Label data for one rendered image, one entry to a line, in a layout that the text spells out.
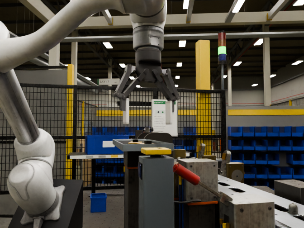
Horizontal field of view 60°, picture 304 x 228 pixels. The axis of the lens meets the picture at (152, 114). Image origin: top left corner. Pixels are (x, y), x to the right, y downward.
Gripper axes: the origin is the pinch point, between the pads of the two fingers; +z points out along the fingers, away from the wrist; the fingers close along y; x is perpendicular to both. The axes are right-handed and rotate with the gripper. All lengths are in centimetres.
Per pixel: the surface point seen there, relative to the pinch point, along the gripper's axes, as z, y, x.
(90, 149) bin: 17, 11, 117
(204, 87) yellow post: -34, 110, 117
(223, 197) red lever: 16.2, 4.4, -26.4
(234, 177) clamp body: 25, 57, 26
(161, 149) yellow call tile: 7.2, -4.3, -16.1
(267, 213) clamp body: 19.3, 11.7, -30.6
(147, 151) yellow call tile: 7.6, -7.4, -15.3
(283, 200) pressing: 23.0, 35.6, -15.8
